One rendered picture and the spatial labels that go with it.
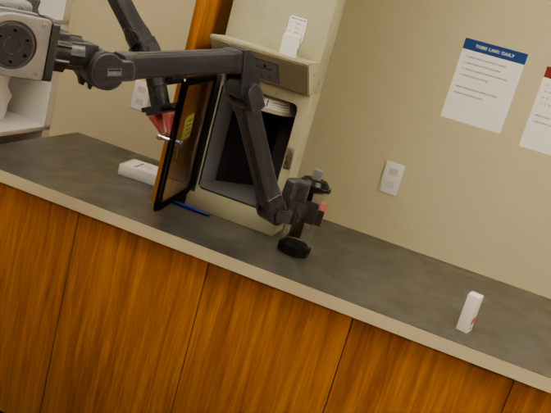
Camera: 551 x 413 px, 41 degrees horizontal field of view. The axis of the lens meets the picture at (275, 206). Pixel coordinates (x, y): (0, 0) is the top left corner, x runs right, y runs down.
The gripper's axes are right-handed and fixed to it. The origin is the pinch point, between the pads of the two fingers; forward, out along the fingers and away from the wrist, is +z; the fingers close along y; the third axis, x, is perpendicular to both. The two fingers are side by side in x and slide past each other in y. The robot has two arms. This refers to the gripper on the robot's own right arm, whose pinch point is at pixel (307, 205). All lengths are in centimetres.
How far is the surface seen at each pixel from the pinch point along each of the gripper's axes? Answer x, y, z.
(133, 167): 13, 67, 15
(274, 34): -45, 27, 5
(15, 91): 9, 145, 50
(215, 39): -39, 41, -6
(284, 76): -34.5, 18.5, -0.4
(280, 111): -23.3, 19.6, 9.7
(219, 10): -47, 48, 8
